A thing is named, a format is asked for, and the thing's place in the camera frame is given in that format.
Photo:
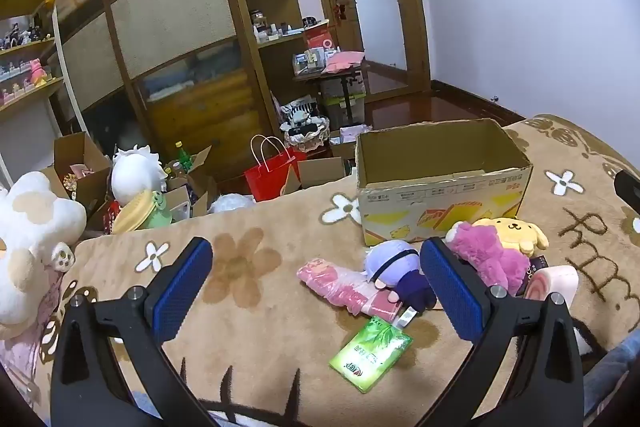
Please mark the dark purple packet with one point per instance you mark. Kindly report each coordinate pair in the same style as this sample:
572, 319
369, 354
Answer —
536, 264

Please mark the blue cloth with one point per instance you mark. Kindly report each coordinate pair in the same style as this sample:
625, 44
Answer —
612, 382

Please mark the pink printed cloth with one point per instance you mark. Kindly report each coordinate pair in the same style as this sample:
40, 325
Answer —
22, 357

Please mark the wooden wardrobe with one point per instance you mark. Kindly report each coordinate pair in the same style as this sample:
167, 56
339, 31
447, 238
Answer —
165, 32

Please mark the purple haired doll plush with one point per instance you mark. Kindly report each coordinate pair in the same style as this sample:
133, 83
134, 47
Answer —
390, 264

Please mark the green glass bottle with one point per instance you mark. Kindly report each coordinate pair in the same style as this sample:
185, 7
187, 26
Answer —
183, 157

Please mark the green and yellow frog plush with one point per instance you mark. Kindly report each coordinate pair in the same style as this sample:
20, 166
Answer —
132, 212

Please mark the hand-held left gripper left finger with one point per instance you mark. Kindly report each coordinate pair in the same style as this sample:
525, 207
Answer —
182, 292

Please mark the pink bear plush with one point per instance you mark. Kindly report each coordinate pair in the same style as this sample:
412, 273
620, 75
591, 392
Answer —
492, 252

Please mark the green tissue packet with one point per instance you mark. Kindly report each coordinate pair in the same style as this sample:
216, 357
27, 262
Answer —
372, 352

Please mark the wooden corner shelf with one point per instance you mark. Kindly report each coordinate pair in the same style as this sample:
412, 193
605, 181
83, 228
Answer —
272, 47

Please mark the plastic storage box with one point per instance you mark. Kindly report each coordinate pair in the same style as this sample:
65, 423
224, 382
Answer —
352, 102

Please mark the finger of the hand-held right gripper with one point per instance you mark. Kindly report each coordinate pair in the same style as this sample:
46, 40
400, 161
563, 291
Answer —
629, 189

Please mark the small cardboard box with items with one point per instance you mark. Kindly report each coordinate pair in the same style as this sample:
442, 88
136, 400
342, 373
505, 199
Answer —
350, 134

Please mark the red paper gift bag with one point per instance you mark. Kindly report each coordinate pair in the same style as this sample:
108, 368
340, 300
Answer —
267, 177

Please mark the large cream white plush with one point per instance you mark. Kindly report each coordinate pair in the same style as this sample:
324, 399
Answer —
30, 247

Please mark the red box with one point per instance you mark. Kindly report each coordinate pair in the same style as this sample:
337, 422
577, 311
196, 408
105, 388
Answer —
320, 39

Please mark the small wooden side table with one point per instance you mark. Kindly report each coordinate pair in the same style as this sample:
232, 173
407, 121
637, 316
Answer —
345, 79

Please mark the yellow dog plush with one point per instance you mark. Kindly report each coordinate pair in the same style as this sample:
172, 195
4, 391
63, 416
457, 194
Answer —
510, 229

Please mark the white haired doll plush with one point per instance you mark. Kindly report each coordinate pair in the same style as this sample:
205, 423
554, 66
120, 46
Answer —
132, 177

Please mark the pink white roll cake plush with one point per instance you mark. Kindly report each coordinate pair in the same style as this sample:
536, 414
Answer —
555, 282

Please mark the display shelf with figures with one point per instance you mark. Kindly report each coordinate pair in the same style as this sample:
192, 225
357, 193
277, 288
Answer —
30, 92

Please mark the white fluffy plush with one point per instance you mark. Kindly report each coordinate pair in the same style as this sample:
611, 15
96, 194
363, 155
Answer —
230, 203

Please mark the pink parcel bag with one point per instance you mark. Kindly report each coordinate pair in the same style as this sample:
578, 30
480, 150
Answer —
342, 62

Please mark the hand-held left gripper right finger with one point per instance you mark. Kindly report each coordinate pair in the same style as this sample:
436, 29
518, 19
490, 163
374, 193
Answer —
457, 292

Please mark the cardboard box yellow print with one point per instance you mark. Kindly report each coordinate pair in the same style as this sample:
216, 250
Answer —
440, 199

